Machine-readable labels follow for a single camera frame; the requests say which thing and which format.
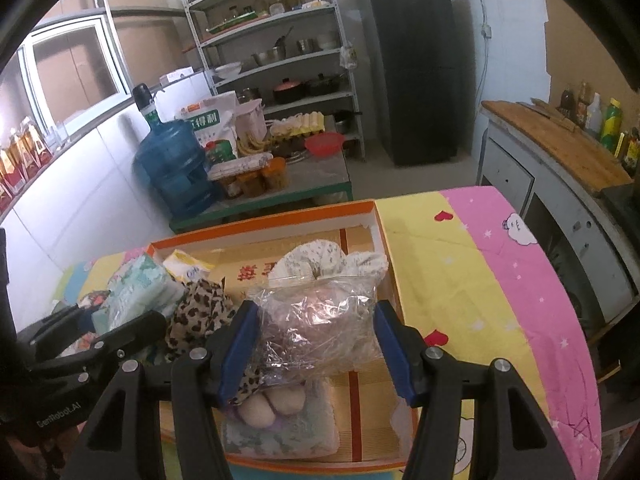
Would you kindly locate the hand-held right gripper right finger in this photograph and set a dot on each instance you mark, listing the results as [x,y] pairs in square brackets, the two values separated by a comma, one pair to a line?
[395,355]

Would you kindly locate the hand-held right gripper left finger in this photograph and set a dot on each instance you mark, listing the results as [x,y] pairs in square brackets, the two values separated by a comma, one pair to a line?
[237,355]

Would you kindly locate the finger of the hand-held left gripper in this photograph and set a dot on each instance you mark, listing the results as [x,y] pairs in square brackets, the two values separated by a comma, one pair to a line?
[55,325]
[135,330]

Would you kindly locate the green printed tissue pack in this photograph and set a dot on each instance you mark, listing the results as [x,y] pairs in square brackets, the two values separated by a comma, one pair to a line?
[145,285]

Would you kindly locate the leopard print cloth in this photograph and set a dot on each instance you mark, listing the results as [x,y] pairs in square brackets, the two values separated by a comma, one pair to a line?
[200,310]

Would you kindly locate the plush bear pink dress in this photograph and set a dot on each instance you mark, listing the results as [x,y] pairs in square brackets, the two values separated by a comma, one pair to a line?
[272,405]

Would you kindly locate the orange cardboard box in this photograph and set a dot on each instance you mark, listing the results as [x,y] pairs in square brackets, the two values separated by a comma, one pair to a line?
[370,425]

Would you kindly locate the floral pack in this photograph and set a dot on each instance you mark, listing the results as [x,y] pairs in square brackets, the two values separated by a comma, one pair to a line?
[315,325]

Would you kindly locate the white lace cloth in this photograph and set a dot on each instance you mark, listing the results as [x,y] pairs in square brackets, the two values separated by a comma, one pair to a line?
[367,262]

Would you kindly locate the white printed tissue pack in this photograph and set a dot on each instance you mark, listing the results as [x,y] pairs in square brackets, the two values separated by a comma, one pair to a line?
[290,437]

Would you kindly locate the white floral fabric cap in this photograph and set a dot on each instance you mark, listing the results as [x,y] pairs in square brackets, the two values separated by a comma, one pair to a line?
[312,260]

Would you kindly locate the cartoon printed tablecloth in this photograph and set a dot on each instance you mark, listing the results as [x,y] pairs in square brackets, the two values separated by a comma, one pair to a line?
[475,270]

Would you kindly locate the blue water jug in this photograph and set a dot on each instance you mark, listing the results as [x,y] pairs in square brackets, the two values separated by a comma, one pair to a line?
[172,165]

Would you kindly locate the orange pickle jar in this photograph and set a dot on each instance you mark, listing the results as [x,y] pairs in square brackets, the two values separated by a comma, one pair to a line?
[276,175]
[251,185]

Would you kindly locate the clear lidded container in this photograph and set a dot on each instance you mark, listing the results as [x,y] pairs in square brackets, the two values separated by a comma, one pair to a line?
[240,166]

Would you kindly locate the green low table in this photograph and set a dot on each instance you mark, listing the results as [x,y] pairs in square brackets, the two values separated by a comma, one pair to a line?
[310,180]

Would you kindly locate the bunch of bananas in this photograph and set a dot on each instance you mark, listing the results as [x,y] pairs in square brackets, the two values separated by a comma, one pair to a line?
[252,146]

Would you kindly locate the grey counter cabinet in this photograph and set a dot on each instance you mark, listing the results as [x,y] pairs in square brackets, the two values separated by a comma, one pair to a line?
[540,195]

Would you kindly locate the red plastic basket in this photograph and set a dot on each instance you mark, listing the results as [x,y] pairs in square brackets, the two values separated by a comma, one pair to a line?
[325,146]

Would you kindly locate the black water pump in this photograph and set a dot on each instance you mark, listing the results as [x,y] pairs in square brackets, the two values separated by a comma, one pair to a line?
[145,100]

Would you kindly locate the egg tray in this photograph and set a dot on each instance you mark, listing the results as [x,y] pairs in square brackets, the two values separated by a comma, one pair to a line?
[297,125]

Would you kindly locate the white sliding window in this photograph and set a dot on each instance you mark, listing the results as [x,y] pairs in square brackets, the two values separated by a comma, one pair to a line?
[75,70]

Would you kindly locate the small white box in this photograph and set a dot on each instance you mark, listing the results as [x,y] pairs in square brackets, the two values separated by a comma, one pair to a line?
[176,76]

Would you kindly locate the wooden cutting board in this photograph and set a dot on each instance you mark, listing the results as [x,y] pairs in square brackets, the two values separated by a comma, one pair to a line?
[560,145]

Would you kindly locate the red lid pot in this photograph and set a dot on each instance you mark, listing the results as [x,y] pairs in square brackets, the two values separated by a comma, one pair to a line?
[287,91]

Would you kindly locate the black stove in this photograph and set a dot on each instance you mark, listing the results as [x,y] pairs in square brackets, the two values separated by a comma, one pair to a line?
[622,202]

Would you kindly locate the white bowl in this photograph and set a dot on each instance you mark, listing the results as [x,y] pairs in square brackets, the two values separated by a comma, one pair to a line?
[227,69]

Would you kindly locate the dark grey refrigerator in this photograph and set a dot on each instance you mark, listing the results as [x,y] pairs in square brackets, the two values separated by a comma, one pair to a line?
[415,70]

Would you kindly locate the hanging plastic bag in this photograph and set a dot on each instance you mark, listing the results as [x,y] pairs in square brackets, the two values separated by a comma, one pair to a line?
[350,57]

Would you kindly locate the steel bowl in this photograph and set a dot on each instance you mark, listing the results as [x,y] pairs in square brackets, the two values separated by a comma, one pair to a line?
[270,55]

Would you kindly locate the dark sauce bottle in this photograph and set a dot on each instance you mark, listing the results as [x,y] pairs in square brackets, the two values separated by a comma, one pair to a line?
[566,104]

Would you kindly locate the brown sauce bottle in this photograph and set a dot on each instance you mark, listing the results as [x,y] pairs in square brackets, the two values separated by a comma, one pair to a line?
[582,107]

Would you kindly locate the white plastic bottle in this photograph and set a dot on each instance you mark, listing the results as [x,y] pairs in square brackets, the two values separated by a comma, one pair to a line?
[594,116]

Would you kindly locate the dark oil bottle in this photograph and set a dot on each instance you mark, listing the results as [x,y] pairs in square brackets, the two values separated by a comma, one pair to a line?
[629,150]

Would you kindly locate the green yellow bottle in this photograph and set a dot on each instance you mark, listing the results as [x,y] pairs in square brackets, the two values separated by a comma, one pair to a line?
[611,127]

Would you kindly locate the green tray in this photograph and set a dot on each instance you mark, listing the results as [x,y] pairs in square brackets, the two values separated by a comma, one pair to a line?
[235,22]

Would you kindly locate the white metal shelf rack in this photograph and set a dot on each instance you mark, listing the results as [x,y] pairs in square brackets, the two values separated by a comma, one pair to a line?
[270,12]

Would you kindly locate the cardboard sheet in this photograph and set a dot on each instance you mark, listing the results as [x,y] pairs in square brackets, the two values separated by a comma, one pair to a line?
[580,45]

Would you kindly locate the wall socket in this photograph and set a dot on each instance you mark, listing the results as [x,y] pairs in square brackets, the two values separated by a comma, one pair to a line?
[486,32]

